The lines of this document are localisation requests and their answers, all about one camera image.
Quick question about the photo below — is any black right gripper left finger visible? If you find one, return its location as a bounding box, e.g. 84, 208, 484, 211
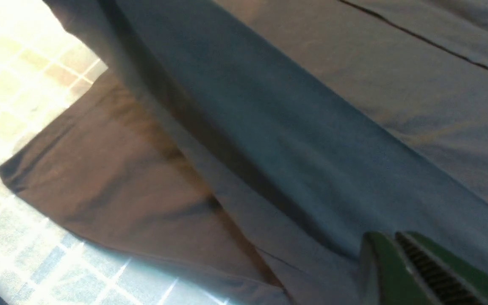
359, 232, 435, 305

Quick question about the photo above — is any green gridded cutting mat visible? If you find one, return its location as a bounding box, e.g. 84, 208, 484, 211
0, 0, 236, 305

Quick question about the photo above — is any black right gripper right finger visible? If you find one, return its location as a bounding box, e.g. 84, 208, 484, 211
396, 232, 488, 305

